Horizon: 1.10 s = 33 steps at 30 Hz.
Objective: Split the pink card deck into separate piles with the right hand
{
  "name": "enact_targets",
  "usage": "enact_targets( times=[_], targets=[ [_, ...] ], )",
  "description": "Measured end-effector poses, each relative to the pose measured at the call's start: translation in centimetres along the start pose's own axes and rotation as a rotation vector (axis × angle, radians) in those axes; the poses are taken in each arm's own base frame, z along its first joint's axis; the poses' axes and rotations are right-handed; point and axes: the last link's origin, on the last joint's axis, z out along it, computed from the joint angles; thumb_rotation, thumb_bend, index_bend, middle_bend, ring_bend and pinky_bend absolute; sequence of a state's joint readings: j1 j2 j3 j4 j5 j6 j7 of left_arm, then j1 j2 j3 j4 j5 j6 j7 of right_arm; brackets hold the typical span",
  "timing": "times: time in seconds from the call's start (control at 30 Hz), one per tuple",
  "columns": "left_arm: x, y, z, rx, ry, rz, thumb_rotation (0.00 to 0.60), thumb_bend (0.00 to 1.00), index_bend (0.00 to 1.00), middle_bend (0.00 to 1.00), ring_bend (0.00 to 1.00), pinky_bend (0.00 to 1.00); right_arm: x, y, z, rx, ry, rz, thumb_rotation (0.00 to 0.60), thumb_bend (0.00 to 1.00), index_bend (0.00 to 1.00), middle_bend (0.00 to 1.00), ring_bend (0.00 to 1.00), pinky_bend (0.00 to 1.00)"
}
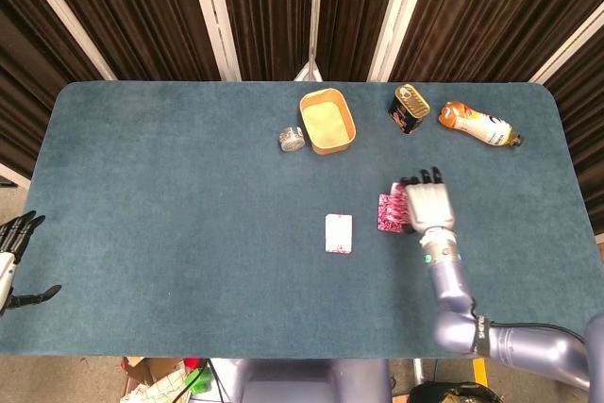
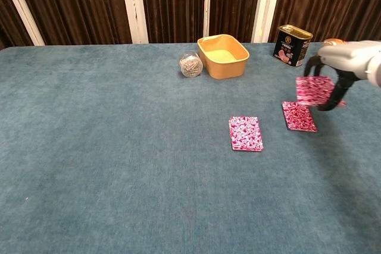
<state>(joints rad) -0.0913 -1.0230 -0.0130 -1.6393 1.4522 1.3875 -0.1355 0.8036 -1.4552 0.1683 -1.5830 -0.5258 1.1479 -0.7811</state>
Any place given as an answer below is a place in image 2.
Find right black-fingered robot hand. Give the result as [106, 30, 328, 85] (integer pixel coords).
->
[303, 39, 381, 112]

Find red white patterned card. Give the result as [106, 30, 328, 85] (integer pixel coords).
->
[281, 101, 318, 133]
[295, 76, 347, 108]
[228, 115, 264, 153]

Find black luncheon meat can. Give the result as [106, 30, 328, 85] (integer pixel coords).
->
[273, 24, 314, 68]

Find tan paper bowl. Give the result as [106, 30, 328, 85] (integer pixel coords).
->
[196, 35, 250, 80]

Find clear jar of paperclips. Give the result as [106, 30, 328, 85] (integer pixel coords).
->
[179, 52, 204, 79]

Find dark brown curtain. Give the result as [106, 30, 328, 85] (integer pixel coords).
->
[0, 0, 381, 50]

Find blue felt table mat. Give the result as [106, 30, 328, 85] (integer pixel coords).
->
[0, 41, 381, 254]

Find thin white frame post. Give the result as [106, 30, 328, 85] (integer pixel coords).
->
[203, 0, 213, 37]

